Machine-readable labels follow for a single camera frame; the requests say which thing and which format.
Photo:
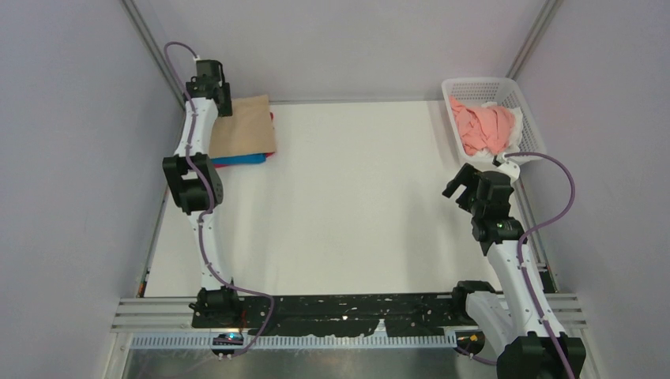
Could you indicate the blue folded t shirt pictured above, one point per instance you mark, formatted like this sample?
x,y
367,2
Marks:
x,y
249,159

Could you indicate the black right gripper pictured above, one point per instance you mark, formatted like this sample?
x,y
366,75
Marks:
x,y
468,176

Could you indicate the aluminium frame rail left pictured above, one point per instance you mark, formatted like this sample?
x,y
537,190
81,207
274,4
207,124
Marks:
x,y
144,23

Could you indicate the white t shirt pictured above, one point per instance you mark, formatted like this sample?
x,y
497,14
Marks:
x,y
515,131

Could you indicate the beige t shirt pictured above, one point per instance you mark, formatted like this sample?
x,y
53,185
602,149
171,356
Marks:
x,y
249,130

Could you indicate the aluminium frame rail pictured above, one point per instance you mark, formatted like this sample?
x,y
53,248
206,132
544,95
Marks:
x,y
144,23
540,25

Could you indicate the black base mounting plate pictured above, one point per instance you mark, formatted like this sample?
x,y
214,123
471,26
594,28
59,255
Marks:
x,y
412,314

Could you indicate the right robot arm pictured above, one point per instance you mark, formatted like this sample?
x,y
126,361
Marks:
x,y
522,328

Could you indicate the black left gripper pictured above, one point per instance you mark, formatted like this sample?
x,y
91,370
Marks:
x,y
225,110

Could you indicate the pink t shirt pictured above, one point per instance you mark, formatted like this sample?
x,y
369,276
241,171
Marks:
x,y
467,120

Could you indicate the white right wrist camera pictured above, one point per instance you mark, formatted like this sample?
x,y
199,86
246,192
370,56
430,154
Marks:
x,y
505,165

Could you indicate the aluminium front rail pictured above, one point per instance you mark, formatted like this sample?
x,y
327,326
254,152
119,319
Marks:
x,y
162,323

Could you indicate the aluminium frame rail right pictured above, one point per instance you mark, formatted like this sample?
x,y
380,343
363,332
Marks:
x,y
540,25

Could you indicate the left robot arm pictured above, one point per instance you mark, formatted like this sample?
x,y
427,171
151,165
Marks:
x,y
197,190

